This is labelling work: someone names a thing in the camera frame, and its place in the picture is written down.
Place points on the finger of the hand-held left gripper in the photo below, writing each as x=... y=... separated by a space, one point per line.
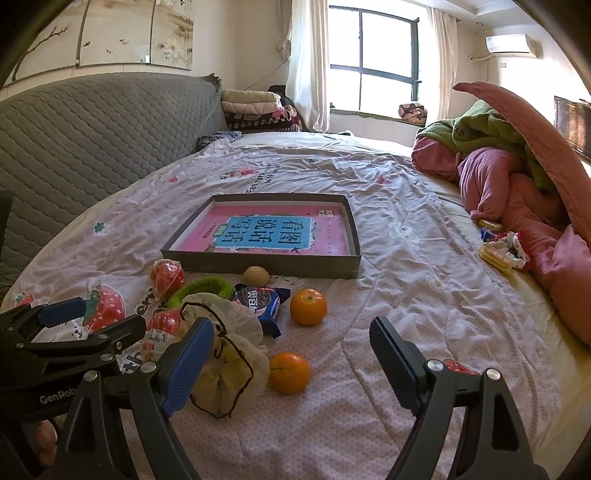
x=60 y=311
x=106 y=344

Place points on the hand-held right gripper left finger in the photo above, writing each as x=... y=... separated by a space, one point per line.
x=184 y=369

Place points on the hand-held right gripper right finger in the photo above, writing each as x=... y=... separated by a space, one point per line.
x=397 y=364

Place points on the red jelly cup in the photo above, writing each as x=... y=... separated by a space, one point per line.
x=161 y=323
x=166 y=277

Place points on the green fuzzy scrunchie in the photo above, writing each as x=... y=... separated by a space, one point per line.
x=203 y=282

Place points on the blue cookie packet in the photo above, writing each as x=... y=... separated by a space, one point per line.
x=258 y=302

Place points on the orange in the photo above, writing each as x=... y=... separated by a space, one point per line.
x=308 y=307
x=289 y=373

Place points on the grey shallow cardboard box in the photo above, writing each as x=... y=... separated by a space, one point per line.
x=258 y=265

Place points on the person's left hand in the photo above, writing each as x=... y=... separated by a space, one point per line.
x=44 y=443

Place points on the brown walnut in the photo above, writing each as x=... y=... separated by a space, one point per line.
x=256 y=276

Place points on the small blue snack packet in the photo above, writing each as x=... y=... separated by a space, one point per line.
x=487 y=235

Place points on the pink and blue book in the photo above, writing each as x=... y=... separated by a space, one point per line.
x=263 y=230

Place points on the small yellow biscuit packet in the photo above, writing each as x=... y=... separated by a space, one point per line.
x=489 y=226

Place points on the grey quilted headboard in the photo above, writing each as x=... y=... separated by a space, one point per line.
x=92 y=138

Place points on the pile of pink green quilts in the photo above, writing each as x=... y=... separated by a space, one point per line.
x=521 y=203

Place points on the dark blue patterned cloth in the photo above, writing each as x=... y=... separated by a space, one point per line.
x=219 y=137

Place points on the patterned cloth on windowsill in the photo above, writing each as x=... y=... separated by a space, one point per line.
x=412 y=112

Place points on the green blanket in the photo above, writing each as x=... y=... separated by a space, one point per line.
x=494 y=129

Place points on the dark checkered folded blanket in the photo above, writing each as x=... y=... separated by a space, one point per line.
x=258 y=123

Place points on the pink folded blanket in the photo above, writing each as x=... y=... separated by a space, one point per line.
x=254 y=108

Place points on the pink quilted pad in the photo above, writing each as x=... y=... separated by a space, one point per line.
x=531 y=124

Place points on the cream folded blanket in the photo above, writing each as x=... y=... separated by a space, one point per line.
x=251 y=96

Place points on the dark framed screen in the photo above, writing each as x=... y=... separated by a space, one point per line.
x=572 y=124

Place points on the white curtain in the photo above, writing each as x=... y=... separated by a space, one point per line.
x=444 y=60
x=307 y=60

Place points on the dark framed window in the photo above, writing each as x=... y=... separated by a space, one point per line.
x=374 y=46

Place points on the white air conditioner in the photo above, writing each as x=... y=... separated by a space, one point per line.
x=510 y=45

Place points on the floral wall panel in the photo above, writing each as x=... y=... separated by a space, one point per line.
x=115 y=32

